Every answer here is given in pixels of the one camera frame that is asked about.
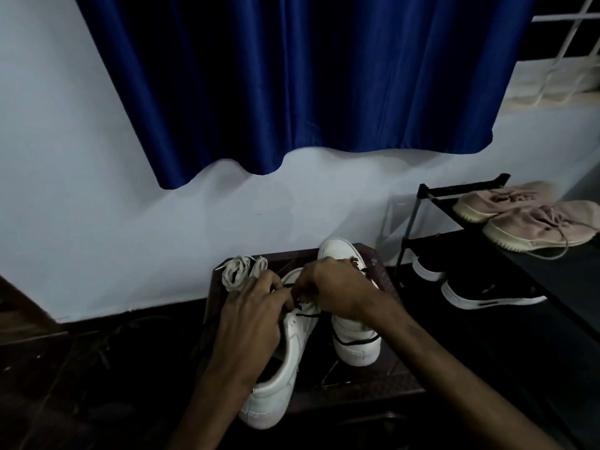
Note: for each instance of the blue curtain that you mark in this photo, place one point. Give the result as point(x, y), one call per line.
point(304, 65)

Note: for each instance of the white shoelace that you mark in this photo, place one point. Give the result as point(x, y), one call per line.
point(259, 267)
point(234, 271)

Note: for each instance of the person's right hand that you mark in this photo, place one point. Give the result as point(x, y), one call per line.
point(337, 285)

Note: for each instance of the black sneaker white sole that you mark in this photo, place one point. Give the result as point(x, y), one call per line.
point(424, 274)
point(483, 292)

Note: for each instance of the brown wooden door frame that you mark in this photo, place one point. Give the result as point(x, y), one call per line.
point(23, 318)

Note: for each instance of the white window grille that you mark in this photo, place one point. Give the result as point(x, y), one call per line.
point(569, 37)

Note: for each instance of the person's right forearm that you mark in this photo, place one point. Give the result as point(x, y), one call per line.
point(459, 379)

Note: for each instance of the black shoe rack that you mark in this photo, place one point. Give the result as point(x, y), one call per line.
point(553, 276)

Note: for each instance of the dark brown plastic stool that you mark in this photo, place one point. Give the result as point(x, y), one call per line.
point(375, 370)

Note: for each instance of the pink sneaker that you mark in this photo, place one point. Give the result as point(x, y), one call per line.
point(487, 203)
point(529, 227)

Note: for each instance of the person's left hand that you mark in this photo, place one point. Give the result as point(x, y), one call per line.
point(244, 323)

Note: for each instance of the black shoelace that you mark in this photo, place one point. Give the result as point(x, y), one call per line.
point(356, 343)
point(307, 314)

